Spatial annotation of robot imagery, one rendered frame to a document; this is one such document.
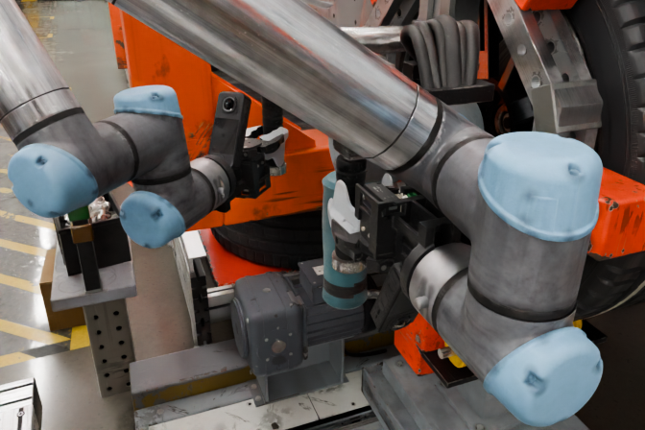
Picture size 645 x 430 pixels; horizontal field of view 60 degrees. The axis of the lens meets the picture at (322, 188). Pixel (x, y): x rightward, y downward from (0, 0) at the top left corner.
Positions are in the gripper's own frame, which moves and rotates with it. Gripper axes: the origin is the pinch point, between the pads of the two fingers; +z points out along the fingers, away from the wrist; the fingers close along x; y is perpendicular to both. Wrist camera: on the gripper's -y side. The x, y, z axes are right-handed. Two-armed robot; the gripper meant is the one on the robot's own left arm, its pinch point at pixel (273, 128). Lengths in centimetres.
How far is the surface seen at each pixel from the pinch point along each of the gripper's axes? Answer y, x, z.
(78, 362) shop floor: 79, -77, 9
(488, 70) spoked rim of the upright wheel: -9.0, 34.5, 9.3
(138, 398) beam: 70, -42, -4
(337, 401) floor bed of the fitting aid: 76, 2, 17
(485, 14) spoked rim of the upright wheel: -17.3, 33.4, 11.0
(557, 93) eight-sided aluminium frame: -11.8, 45.2, -16.8
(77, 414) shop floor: 80, -62, -6
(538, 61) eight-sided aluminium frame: -14.8, 43.0, -14.5
